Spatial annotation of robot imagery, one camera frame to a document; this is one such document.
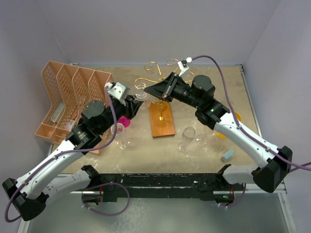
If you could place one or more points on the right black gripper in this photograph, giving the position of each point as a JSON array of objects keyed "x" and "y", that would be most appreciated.
[{"x": 164, "y": 89}]

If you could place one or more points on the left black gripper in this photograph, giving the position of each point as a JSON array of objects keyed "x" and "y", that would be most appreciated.
[{"x": 131, "y": 107}]

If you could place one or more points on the clear wine glass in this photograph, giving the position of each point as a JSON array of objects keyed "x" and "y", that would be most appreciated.
[{"x": 140, "y": 94}]

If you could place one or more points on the small clear glass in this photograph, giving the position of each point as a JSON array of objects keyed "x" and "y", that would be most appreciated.
[{"x": 202, "y": 139}]

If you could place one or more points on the yellow plastic wine glass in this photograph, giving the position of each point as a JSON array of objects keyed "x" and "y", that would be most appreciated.
[{"x": 228, "y": 125}]

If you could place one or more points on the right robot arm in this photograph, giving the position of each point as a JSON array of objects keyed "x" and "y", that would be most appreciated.
[{"x": 269, "y": 170}]

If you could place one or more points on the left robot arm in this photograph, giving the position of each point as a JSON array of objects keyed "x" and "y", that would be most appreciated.
[{"x": 31, "y": 193}]

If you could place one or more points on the pink plastic wine glass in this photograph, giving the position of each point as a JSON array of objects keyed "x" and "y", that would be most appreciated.
[{"x": 124, "y": 121}]

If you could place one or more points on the clear glass left front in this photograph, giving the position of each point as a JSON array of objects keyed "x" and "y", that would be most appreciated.
[{"x": 121, "y": 137}]

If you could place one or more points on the clear champagne flute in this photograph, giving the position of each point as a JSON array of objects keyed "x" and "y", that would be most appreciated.
[{"x": 188, "y": 136}]

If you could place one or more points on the orange plastic file organizer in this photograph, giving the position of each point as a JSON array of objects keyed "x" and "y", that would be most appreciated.
[{"x": 75, "y": 87}]

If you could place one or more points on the silver red tube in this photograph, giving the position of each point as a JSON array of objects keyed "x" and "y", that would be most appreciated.
[{"x": 57, "y": 113}]

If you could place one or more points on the light blue small box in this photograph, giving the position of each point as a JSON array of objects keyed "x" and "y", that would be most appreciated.
[{"x": 228, "y": 155}]

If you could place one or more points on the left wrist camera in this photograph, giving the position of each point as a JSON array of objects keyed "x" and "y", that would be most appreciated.
[{"x": 117, "y": 91}]

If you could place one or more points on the black table front rail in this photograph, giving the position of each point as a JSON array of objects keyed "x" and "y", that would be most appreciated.
[{"x": 203, "y": 186}]

